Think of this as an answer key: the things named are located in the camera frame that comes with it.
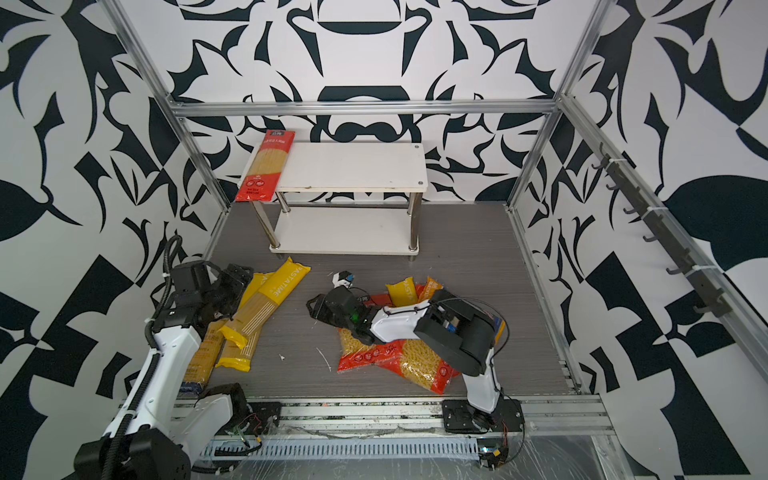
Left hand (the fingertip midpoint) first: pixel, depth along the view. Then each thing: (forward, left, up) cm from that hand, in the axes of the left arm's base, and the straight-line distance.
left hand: (244, 273), depth 82 cm
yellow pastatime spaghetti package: (0, -4, -13) cm, 14 cm away
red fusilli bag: (-19, -30, -13) cm, 37 cm away
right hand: (-5, -16, -8) cm, 19 cm away
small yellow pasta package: (0, -44, -14) cm, 46 cm away
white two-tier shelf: (+44, -26, -16) cm, 54 cm away
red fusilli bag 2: (-22, -45, -11) cm, 52 cm away
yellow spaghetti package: (-17, +4, -15) cm, 23 cm away
